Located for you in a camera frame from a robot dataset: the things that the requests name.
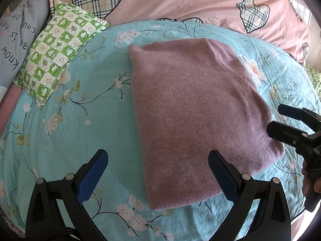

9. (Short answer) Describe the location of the pink knitted sweater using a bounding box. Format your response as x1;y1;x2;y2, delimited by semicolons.
128;38;285;211

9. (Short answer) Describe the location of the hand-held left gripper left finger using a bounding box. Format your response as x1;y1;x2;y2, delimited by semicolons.
25;149;109;241

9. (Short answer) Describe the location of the light blue floral bed sheet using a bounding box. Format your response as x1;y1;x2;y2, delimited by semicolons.
0;20;321;241

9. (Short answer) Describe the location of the green patterned cloth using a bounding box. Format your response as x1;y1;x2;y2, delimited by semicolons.
305;64;321;93

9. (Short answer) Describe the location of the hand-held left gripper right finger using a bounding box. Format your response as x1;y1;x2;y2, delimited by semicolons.
208;150;291;241

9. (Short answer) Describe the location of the person's right hand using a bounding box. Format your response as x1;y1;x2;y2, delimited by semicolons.
302;161;321;197

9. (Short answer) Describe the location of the grey lettered cloth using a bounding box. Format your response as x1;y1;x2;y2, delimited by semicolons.
0;0;52;88

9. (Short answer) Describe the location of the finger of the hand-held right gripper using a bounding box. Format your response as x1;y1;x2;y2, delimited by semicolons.
277;104;321;132
266;121;311;153

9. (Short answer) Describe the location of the green checkered pillow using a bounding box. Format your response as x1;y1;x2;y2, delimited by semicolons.
14;1;110;109

